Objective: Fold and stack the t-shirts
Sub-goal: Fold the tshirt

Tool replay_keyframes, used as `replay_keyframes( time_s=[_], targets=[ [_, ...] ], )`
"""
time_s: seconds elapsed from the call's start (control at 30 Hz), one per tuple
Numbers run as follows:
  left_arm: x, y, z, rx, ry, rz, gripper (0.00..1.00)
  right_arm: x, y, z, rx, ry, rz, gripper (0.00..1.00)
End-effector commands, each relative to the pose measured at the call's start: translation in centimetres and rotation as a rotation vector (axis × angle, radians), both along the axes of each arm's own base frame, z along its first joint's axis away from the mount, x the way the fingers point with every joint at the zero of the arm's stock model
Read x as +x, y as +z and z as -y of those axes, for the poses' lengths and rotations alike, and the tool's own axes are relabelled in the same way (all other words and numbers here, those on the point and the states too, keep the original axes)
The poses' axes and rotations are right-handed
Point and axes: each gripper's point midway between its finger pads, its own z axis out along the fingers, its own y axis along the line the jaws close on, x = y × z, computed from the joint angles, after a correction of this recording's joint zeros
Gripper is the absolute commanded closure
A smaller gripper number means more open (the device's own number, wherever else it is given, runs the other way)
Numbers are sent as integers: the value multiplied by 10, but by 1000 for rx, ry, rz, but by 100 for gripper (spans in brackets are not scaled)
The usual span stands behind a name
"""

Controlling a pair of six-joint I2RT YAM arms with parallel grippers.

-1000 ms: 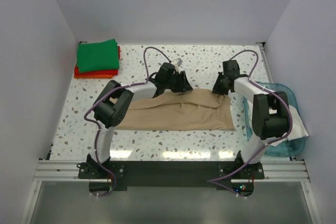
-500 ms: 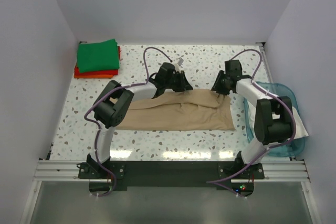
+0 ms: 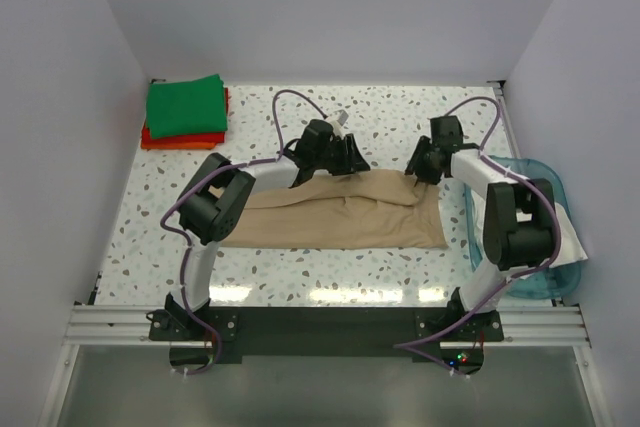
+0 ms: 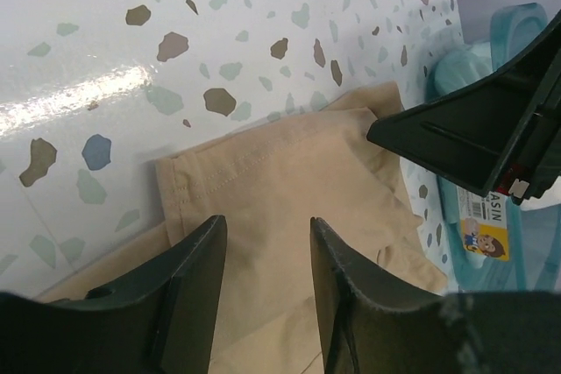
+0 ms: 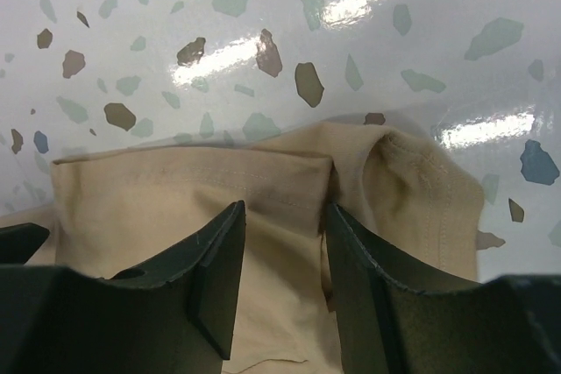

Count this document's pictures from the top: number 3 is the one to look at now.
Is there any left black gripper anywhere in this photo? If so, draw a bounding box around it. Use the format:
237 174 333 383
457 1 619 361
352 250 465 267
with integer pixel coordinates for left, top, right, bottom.
313 134 370 176

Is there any beige t shirt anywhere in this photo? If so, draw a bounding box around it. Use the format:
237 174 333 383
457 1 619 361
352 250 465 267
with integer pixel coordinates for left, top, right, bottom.
222 169 447 250

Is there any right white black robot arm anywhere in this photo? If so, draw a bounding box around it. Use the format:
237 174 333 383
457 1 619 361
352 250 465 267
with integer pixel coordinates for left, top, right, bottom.
405 116 562 340

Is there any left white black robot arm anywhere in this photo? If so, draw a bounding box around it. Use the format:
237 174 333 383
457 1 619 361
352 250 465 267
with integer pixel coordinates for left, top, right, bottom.
160 119 371 339

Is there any folded red t shirt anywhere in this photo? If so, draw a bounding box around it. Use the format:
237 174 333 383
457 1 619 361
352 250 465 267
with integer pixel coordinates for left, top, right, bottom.
140 88 229 144

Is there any folded orange t shirt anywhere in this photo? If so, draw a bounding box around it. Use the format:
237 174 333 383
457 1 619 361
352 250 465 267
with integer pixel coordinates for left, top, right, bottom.
140 139 217 150

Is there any folded green t shirt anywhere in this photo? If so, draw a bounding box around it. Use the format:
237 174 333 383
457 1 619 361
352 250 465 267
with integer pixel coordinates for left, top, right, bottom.
146 74 228 139

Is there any white cloth in bin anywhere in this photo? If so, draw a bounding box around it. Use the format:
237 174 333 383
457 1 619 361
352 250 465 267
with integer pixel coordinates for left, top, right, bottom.
465 191 587 298

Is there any clear blue plastic bin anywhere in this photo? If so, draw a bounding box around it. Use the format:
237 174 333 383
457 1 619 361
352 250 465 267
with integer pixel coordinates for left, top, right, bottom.
462 154 584 303

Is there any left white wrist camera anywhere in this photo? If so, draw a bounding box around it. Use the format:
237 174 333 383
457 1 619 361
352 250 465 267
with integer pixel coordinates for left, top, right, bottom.
326 110 349 137

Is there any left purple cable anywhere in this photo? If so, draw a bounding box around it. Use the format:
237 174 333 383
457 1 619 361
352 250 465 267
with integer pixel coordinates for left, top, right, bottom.
159 89 341 376

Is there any purple cable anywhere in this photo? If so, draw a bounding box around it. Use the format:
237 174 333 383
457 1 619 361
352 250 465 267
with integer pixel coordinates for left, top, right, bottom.
159 89 341 376
393 97 564 364

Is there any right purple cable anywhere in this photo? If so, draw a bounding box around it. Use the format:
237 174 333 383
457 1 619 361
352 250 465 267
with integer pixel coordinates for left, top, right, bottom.
393 97 564 364

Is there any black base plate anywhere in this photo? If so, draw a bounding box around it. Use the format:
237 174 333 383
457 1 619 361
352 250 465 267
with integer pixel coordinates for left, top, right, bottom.
146 304 504 374

